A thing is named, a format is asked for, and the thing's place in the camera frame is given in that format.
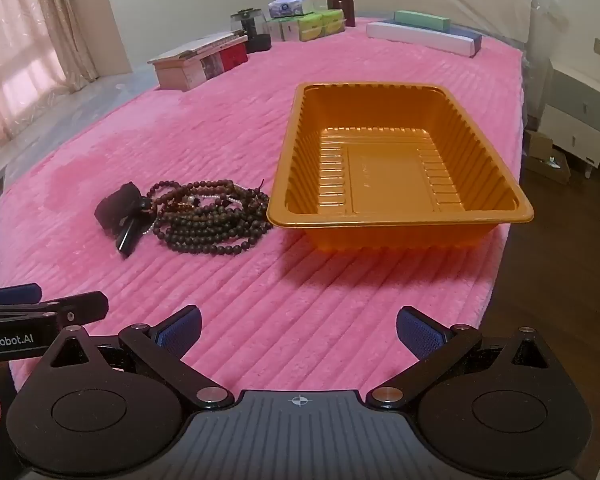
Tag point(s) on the dark blue long box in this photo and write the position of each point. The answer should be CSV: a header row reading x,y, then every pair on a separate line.
x,y
467,35

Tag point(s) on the green tissue pack bundle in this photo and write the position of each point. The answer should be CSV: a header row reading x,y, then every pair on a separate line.
x,y
322,24

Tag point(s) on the pale pink box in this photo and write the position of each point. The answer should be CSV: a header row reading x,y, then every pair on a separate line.
x,y
172,75

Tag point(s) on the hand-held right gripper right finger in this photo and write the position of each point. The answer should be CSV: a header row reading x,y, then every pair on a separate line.
x,y
420,335

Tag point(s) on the white long box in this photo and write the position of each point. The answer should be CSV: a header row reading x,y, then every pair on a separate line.
x,y
420,40

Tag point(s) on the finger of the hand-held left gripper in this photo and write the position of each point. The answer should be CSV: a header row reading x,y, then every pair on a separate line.
x,y
15,294
87,306

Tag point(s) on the glass jar with black lid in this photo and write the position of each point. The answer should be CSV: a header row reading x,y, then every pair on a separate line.
x,y
247,22

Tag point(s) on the cardboard box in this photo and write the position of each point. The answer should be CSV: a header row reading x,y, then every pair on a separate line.
x,y
542,157

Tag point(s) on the dark patterned box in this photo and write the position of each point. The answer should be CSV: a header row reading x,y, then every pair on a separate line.
x,y
211,66

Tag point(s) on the green long box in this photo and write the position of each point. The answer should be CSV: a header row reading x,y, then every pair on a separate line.
x,y
422,20

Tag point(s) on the white blue tissue box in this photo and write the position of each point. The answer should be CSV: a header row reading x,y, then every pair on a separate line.
x,y
290,5

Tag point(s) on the beige curtain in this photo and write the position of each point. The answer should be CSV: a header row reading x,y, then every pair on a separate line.
x,y
30,35

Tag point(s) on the black wide band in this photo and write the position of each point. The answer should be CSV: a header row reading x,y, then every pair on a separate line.
x,y
115,207

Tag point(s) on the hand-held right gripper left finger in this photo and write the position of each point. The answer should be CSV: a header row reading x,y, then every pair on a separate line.
x,y
180,332

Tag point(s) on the white tissue pack bundle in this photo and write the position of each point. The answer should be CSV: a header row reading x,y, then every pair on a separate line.
x,y
282,30

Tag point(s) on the orange plastic tray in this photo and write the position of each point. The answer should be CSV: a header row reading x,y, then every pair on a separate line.
x,y
380,180

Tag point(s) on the grey white nightstand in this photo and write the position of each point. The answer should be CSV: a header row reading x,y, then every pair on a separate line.
x,y
575,120

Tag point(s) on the black wristwatch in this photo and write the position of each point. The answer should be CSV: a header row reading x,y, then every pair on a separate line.
x,y
127,242

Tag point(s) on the pink plush blanket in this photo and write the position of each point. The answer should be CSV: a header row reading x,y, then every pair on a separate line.
x,y
230,125

